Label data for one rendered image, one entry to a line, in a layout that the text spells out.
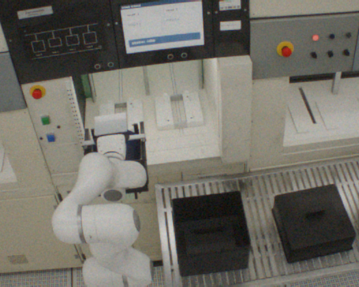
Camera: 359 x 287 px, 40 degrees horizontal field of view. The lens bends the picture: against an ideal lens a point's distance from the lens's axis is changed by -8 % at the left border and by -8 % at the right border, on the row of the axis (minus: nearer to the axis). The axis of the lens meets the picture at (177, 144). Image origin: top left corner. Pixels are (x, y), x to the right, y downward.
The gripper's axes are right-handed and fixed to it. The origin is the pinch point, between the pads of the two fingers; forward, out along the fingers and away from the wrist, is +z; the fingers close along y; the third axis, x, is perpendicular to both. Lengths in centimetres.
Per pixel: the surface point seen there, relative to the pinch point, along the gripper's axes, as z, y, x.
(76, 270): 17, -42, -125
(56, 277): 14, -54, -125
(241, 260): -38, 42, -42
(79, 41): 15.0, -7.3, 30.7
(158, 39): 15.0, 20.7, 26.7
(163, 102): 50, 21, -34
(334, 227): -31, 83, -39
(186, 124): 35, 30, -36
